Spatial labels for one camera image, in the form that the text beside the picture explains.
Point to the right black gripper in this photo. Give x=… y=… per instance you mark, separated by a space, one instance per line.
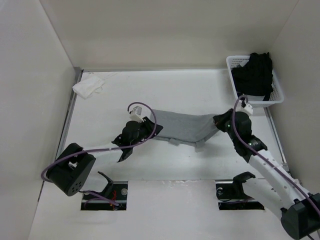
x=219 y=119

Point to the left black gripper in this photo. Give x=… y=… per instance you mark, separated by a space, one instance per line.
x=149 y=126

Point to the grey tank top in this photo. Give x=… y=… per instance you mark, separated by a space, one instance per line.
x=185 y=129

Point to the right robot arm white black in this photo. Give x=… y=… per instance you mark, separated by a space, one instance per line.
x=296 y=207

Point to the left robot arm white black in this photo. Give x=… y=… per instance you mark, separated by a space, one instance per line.
x=72 y=168

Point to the black tank tops pile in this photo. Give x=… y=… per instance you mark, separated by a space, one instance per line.
x=255 y=78

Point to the folded white tank top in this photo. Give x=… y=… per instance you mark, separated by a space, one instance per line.
x=86 y=88

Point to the white plastic basket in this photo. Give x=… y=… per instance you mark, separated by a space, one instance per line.
x=276 y=97

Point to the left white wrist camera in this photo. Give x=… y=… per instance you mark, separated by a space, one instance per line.
x=136 y=114

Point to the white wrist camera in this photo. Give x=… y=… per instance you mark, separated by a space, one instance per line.
x=245 y=107
x=136 y=114

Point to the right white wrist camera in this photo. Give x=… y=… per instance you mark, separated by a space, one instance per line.
x=245 y=107

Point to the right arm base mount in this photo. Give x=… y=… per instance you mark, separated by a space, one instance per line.
x=231 y=196

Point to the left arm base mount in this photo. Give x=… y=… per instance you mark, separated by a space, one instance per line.
x=112 y=198

